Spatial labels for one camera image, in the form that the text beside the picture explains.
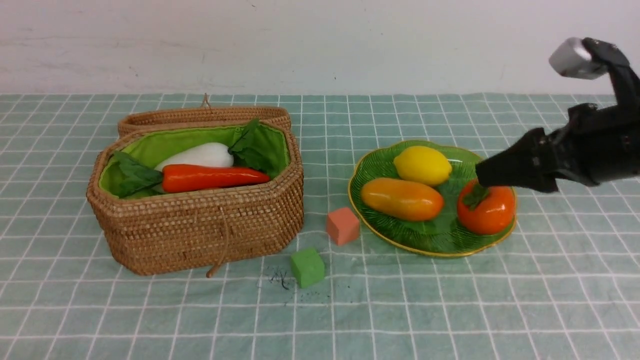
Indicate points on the green foam cube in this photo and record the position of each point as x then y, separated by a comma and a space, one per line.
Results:
307, 267

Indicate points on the orange yellow mango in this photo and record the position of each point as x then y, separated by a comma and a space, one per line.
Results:
402, 199

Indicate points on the green glass leaf plate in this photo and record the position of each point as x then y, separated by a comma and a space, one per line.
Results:
443, 236

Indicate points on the woven wicker basket green lining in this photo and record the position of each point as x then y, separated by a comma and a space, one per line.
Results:
157, 234

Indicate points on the orange foam cube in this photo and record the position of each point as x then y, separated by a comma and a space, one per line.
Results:
343, 226

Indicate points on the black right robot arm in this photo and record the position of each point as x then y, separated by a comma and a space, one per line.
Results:
625, 82

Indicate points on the white radish with leaves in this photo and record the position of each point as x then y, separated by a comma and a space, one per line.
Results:
216, 154

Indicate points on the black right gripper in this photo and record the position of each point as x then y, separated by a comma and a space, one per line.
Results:
596, 146

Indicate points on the orange carrot with leaves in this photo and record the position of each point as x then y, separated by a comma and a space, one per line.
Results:
181, 178

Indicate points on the wicker basket lid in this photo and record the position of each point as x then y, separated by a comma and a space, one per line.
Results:
205, 113

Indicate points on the yellow lemon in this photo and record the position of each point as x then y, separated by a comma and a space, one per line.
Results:
423, 164

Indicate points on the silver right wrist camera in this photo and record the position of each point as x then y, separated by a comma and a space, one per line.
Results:
572, 60

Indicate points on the orange persimmon green calyx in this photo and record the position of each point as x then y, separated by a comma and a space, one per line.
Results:
486, 210

